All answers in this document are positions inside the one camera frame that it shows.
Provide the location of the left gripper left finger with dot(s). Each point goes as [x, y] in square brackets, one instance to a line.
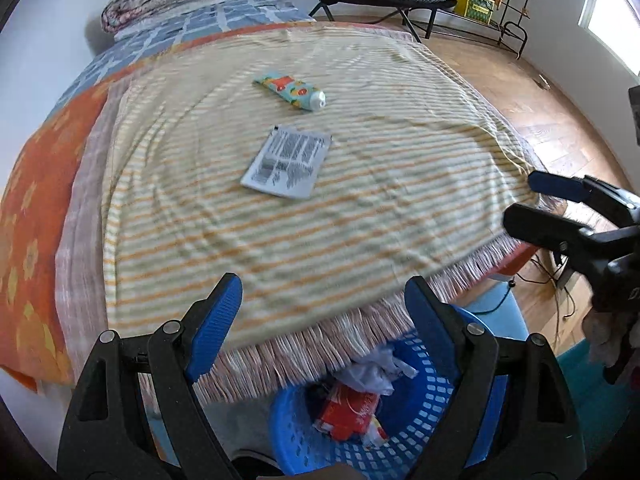
[106, 434]

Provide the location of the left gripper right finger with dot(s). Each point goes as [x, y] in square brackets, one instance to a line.
[510, 414]

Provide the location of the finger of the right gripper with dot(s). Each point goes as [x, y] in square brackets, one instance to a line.
[568, 237]
[617, 205]

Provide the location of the white plastic bag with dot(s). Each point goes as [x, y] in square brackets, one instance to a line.
[376, 372]

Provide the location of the red medicine box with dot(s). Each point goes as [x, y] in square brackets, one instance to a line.
[349, 415]

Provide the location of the blue plastic trash basket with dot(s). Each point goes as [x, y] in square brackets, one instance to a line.
[408, 416]

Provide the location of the teal cloth on floor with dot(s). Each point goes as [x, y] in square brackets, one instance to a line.
[608, 417]

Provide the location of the light blue floor mat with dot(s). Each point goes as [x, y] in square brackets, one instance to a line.
[498, 310]

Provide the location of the fringed pink woven blanket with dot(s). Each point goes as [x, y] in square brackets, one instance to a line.
[300, 354]

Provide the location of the striped yellow towel blanket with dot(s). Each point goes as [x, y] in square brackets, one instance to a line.
[325, 165]

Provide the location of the orange floral bed sheet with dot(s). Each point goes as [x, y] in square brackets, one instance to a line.
[40, 239]

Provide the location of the yellow crate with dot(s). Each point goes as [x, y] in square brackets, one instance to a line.
[476, 10]

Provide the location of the colourful toothpaste tube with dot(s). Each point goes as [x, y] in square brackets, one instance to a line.
[294, 91]

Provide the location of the blue checkered bed sheet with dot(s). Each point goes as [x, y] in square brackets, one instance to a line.
[169, 32]

